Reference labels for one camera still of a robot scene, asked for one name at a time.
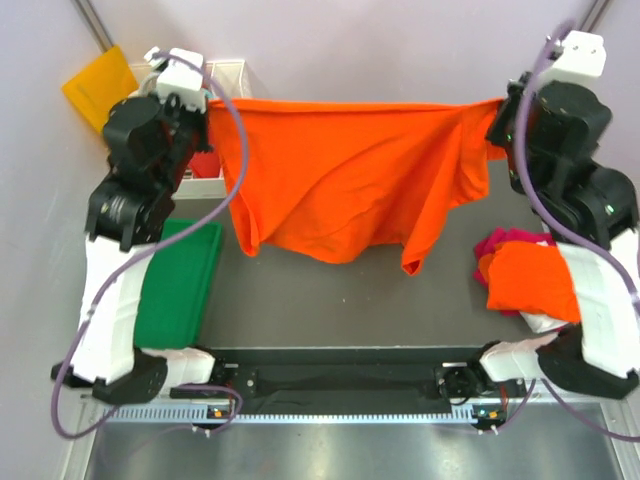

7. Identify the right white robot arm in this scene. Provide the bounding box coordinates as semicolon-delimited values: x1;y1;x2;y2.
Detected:
466;72;639;400

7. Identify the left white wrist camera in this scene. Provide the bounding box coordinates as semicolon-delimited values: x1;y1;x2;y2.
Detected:
139;47;207;113

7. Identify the red folder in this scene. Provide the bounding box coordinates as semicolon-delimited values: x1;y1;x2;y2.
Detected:
189;151;221;179

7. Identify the green plastic tray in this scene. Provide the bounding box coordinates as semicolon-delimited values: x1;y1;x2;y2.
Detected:
134;223;224;350

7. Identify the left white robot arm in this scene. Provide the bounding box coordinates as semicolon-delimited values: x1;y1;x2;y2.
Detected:
51;93;211;406

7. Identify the folded orange t shirt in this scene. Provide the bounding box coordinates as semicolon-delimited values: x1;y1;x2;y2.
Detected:
478;241;581;323

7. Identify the white file organizer basket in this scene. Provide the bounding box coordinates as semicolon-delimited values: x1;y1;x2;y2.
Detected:
128;59;251;200

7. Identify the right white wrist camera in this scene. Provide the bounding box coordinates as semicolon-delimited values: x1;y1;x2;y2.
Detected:
536;30;607;88

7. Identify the yellow folder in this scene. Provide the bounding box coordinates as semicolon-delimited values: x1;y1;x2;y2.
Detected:
61;46;139;134

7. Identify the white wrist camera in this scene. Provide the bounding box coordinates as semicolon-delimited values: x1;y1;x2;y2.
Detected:
536;30;607;88
139;47;207;113

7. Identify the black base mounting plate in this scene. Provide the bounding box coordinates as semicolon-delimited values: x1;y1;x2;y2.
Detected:
169;347;506;414

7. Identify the white slotted cable duct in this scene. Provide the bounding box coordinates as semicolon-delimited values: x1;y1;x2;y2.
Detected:
110;402;499;425

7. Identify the orange t shirt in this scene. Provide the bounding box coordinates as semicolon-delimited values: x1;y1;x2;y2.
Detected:
209;99;505;275
478;241;581;323

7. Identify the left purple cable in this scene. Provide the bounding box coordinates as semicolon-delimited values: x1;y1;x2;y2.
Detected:
51;51;250;440

